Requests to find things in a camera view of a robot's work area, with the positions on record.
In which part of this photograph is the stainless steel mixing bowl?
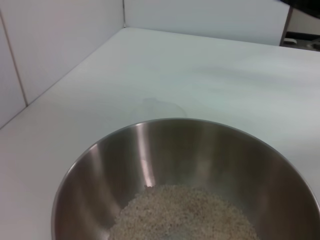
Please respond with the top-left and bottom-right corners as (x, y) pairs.
(51, 117), (320, 240)

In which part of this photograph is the clear plastic cup with grains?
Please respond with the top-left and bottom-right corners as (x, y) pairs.
(108, 184), (261, 240)

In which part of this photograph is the dark background furniture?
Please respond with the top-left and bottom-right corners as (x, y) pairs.
(279, 0), (320, 53)

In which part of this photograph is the brown vertical post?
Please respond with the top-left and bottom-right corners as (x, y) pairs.
(279, 4), (295, 47)

